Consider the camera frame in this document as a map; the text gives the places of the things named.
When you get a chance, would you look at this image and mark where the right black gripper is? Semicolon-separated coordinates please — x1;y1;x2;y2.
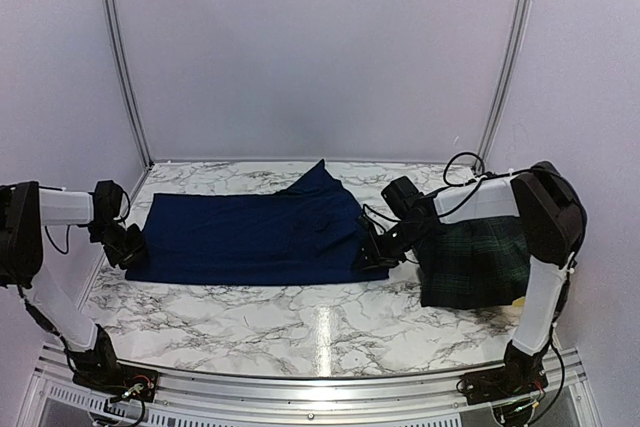
353;219;433;273

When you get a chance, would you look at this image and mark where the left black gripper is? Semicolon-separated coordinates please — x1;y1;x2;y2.
88;221;148;270

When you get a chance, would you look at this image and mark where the navy blue t-shirt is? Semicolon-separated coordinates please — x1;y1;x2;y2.
125;161;389;287

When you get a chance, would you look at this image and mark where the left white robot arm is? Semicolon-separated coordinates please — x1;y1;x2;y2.
1;180;147;392

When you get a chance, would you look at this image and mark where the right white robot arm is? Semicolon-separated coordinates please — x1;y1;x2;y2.
352;161;587;395

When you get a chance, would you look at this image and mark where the dark green plaid garment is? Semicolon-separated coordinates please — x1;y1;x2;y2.
414;217;530;310

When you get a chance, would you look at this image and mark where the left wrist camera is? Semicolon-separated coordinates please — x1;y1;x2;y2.
92;180;131;223

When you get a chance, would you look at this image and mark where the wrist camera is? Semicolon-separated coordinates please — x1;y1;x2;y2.
92;180;131;223
381;176;424;219

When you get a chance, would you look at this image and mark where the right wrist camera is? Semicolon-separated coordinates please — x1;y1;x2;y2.
381;176;424;219

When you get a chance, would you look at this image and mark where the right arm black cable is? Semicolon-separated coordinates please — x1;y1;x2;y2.
444;149;489;183

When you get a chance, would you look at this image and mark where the right aluminium frame post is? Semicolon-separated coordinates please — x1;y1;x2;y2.
477;0;533;166

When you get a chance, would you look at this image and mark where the aluminium frame post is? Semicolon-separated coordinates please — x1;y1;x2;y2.
102;0;154;169
477;0;533;166

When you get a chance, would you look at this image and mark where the front aluminium rail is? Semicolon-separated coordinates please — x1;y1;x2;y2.
16;344;603;426

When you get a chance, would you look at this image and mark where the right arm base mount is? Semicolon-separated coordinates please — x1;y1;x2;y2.
456;363;548;405

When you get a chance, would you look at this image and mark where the left aluminium frame post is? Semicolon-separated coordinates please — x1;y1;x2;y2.
102;0;154;169

